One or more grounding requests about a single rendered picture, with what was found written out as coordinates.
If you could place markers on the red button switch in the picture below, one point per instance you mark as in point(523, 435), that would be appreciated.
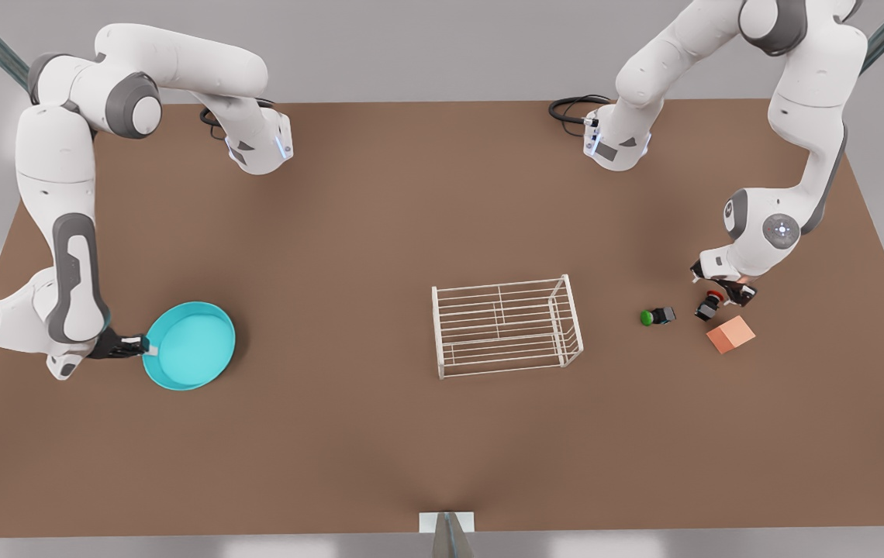
point(709, 305)

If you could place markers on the turquoise round plate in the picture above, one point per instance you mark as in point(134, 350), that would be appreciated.
point(190, 346)

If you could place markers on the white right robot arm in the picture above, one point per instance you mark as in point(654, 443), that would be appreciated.
point(62, 178)

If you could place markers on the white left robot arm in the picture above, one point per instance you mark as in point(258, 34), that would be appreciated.
point(806, 101)

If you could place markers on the orange cube block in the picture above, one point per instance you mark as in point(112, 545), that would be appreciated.
point(730, 334)

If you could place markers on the green button switch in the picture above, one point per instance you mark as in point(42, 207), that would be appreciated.
point(658, 316)

